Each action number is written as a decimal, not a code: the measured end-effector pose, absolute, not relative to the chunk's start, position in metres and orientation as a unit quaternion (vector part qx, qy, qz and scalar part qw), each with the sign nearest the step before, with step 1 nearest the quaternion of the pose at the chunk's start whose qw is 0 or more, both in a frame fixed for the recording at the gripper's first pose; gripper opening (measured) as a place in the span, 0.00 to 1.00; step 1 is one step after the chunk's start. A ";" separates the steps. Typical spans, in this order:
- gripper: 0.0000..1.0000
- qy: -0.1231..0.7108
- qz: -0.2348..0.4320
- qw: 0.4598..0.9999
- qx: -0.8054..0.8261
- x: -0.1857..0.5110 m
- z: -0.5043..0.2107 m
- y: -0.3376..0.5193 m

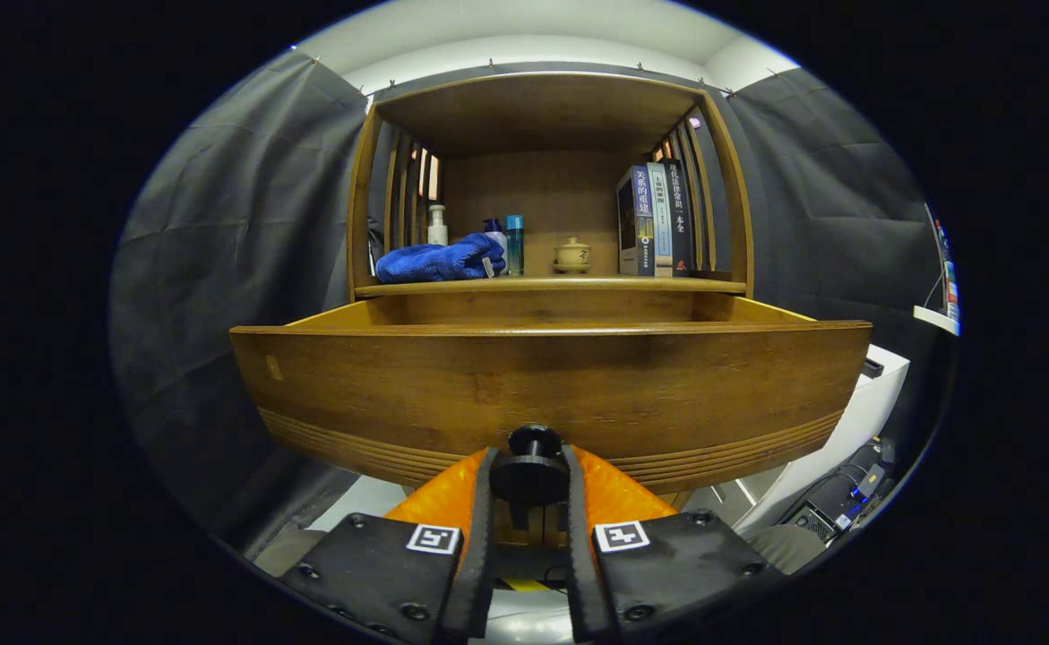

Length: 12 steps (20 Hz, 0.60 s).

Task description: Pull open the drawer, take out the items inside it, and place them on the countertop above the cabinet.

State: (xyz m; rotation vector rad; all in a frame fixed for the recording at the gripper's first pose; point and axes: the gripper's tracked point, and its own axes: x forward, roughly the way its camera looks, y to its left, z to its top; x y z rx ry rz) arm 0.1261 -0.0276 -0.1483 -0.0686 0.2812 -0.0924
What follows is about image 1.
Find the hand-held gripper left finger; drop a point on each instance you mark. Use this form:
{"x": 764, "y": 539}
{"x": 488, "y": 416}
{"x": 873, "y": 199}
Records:
{"x": 481, "y": 555}

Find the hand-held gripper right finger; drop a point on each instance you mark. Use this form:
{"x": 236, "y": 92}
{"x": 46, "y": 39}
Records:
{"x": 578, "y": 573}

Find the wooden drawer with black knob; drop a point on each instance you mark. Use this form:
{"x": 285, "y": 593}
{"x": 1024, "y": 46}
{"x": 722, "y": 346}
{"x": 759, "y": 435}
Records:
{"x": 578, "y": 385}

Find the wooden countertop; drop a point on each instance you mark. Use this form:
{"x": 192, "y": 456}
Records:
{"x": 578, "y": 284}

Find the white drawer unit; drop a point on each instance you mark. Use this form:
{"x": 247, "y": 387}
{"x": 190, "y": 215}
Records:
{"x": 846, "y": 421}

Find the wooden cabinet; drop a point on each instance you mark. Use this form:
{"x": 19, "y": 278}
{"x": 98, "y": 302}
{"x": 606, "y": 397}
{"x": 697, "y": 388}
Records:
{"x": 542, "y": 193}

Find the yellow black hazard tape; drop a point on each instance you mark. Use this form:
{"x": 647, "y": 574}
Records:
{"x": 524, "y": 584}

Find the person's left leg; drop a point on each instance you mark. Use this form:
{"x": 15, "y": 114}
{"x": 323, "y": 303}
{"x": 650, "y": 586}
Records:
{"x": 287, "y": 554}

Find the person's leg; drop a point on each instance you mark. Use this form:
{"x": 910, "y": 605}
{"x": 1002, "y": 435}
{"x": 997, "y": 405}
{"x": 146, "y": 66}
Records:
{"x": 287, "y": 554}
{"x": 788, "y": 548}

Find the person's right leg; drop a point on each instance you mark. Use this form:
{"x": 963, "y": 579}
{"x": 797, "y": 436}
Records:
{"x": 788, "y": 548}

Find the black electronics box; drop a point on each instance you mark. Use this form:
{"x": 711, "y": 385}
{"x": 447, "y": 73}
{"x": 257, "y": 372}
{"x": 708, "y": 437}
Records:
{"x": 833, "y": 515}

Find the blue towel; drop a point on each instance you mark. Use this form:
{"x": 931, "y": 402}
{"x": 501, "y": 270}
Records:
{"x": 434, "y": 262}

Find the slim teal bottle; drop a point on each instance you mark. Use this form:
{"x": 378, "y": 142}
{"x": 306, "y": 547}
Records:
{"x": 514, "y": 246}

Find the beige lidded teacup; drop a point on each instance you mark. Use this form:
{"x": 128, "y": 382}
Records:
{"x": 571, "y": 254}

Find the white bottle with blue cap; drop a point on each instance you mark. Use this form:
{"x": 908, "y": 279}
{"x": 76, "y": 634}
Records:
{"x": 494, "y": 235}

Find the white pump bottle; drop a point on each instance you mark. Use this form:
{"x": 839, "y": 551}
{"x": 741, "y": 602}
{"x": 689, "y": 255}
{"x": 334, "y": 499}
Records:
{"x": 437, "y": 231}

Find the white side table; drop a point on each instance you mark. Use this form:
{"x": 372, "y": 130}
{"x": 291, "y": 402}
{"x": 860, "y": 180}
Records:
{"x": 934, "y": 319}

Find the black bracket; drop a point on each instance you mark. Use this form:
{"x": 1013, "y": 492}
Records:
{"x": 872, "y": 367}

